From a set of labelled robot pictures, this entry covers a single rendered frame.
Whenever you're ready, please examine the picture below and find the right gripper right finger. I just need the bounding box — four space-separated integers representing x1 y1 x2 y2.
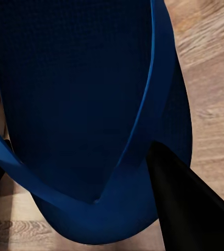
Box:
145 140 224 251

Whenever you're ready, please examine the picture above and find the sandal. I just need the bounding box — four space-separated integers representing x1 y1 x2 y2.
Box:
0 0 193 245

